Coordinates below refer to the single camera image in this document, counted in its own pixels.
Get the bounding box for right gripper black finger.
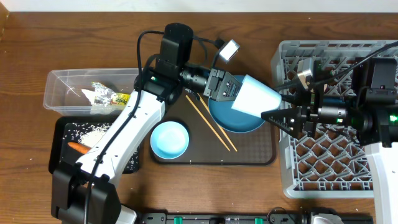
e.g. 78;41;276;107
261;107;302;138
281;94;300;105

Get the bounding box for light blue cup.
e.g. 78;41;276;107
231;75;282;118

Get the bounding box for light blue bowl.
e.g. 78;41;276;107
150;121;190;160

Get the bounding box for foil snack wrapper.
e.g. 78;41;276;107
91;82;130;106

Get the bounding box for white paper napkin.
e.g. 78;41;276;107
81;89;96;105

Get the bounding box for orange carrot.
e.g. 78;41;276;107
68;142;91;154

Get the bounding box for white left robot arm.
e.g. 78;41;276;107
51;23;241;223

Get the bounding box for grey dishwasher rack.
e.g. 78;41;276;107
271;40;397;198

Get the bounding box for wooden chopstick right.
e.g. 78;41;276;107
199;95;238;152

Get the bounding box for wooden chopstick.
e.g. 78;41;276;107
199;95;238;152
185;95;230;151

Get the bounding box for wooden chopstick left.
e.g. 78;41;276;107
185;95;230;151

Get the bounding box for dark blue plate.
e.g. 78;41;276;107
208;75;267;134

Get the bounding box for brown serving tray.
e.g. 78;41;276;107
150;92;276;166

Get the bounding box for clear plastic bin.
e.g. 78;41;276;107
43;68;138;116

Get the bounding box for white rice pile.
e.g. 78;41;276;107
62;122;139;172

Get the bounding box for black tray bin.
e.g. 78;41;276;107
48;116;142;175

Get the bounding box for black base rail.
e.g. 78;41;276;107
135;207;375;224

